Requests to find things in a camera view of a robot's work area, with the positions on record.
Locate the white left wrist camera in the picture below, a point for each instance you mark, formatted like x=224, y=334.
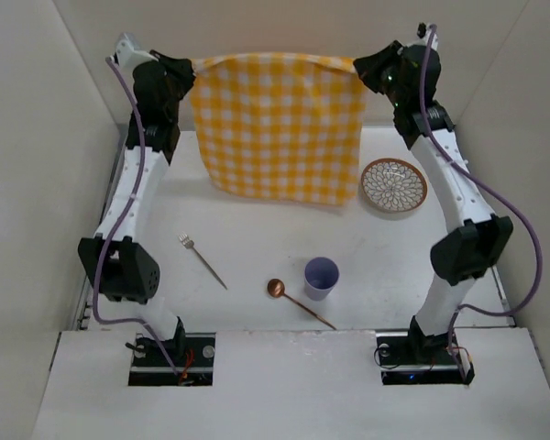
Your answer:
x=128, y=54

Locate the lilac plastic cup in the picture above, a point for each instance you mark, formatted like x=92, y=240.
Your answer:
x=321, y=275

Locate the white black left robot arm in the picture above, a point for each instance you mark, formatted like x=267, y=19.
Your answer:
x=124, y=276

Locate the right aluminium table rail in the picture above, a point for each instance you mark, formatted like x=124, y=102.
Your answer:
x=488, y=292

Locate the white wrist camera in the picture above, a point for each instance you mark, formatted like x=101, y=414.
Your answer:
x=128, y=54
x=426, y=35

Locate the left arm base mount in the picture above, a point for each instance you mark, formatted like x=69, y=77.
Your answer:
x=192, y=365

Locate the aluminium table rail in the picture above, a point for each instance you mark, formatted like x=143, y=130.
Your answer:
x=488, y=292
x=81, y=315

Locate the left aluminium table rail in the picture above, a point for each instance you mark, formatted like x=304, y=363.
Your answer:
x=81, y=315

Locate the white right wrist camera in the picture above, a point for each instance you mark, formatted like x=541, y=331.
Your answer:
x=426, y=35

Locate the floral patterned ceramic plate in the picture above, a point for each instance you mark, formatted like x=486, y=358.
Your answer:
x=393, y=186

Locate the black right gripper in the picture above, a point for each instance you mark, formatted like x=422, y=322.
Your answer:
x=378, y=67

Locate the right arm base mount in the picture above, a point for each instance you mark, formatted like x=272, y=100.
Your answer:
x=401, y=364

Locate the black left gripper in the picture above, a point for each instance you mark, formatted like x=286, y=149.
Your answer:
x=175, y=71

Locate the copper spoon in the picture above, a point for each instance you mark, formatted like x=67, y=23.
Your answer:
x=276, y=289

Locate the yellow white checkered cloth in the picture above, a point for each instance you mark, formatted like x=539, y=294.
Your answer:
x=280, y=126

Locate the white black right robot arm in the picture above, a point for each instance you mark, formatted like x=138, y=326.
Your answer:
x=476, y=236

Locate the copper fork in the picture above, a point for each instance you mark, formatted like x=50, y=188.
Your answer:
x=189, y=244

